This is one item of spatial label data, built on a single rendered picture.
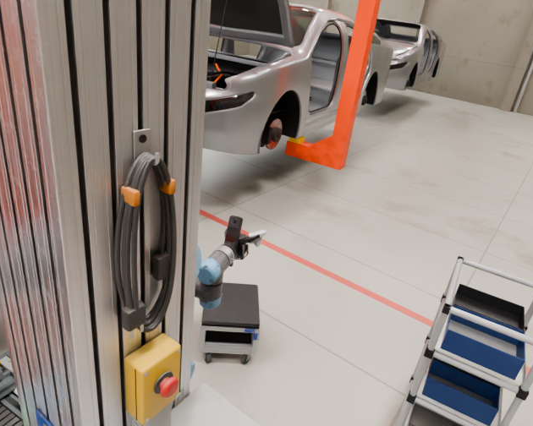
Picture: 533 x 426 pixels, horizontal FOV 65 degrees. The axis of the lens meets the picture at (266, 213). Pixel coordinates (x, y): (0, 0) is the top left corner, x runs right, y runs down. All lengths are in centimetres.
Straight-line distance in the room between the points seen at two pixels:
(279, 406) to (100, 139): 222
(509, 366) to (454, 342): 22
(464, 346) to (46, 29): 189
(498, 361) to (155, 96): 179
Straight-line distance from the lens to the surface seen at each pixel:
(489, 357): 207
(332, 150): 460
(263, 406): 260
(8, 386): 265
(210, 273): 137
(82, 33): 53
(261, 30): 455
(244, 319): 257
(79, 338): 69
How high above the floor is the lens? 202
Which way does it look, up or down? 26 degrees down
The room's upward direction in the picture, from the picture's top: 8 degrees clockwise
